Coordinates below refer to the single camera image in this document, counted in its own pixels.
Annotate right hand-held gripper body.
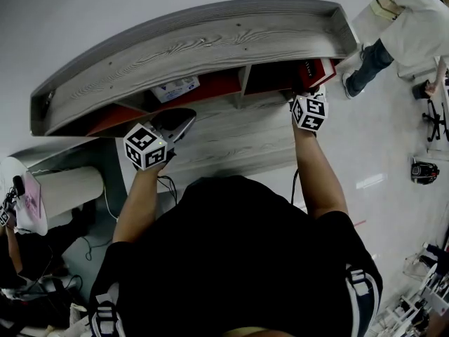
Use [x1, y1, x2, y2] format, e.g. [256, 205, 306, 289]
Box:
[288, 89, 330, 133]

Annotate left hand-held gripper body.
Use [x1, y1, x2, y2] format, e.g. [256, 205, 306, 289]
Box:
[123, 119, 177, 171]

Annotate red book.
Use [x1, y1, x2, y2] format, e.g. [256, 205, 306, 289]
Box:
[297, 58, 338, 92]

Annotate grey wooden desk hutch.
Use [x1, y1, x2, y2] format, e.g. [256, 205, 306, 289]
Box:
[29, 0, 361, 138]

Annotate person's right forearm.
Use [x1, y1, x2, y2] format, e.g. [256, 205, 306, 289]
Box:
[292, 127, 349, 221]

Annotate person's left forearm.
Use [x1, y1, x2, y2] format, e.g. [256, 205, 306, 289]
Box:
[112, 162, 170, 244]

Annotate pink booklet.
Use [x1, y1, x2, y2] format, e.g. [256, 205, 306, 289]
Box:
[22, 171, 43, 221]

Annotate white printed cardboard box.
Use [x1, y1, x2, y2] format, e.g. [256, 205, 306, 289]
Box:
[150, 76, 201, 104]

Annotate dark grey floor mat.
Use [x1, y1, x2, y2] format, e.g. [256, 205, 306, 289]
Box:
[10, 137, 128, 197]

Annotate black trash bin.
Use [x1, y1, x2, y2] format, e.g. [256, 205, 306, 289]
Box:
[411, 79, 432, 100]

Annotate beige storage boxes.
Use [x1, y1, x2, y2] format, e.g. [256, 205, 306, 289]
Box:
[371, 0, 401, 22]

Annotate black star-base office chair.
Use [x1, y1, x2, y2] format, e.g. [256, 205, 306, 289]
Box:
[422, 98, 449, 144]

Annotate black round floor device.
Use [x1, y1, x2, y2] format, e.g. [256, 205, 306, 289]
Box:
[410, 161, 441, 186]

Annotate person's black shirt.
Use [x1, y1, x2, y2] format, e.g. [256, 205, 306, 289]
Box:
[88, 174, 384, 337]

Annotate white metal rack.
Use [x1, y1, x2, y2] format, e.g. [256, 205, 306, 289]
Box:
[371, 261, 449, 337]

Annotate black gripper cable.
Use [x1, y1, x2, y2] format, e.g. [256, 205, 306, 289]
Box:
[156, 174, 180, 204]
[290, 168, 300, 205]

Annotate white power cable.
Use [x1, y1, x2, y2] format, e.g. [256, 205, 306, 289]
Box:
[102, 185, 121, 222]

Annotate round white pedestal table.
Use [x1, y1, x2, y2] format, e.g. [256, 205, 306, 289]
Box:
[0, 156, 106, 237]

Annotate black floor cable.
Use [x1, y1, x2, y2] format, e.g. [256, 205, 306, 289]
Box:
[83, 234, 114, 262]

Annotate small black corded device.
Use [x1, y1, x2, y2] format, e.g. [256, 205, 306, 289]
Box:
[6, 174, 27, 203]

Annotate wire frame rack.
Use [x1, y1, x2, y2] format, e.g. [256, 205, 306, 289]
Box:
[401, 252, 440, 279]

